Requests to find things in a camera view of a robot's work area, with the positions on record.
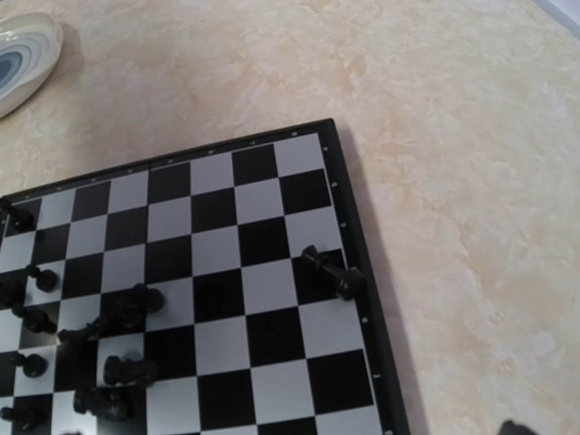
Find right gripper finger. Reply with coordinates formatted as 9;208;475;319
498;420;538;435

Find black grey chess board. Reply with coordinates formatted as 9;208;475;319
1;119;410;434

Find black chess piece corner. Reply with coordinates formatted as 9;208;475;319
1;197;34;233

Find black chess piece pile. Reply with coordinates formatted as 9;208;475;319
57;283;166;423

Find clear collapsible silicone bowl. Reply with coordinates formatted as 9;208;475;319
1;12;63;117

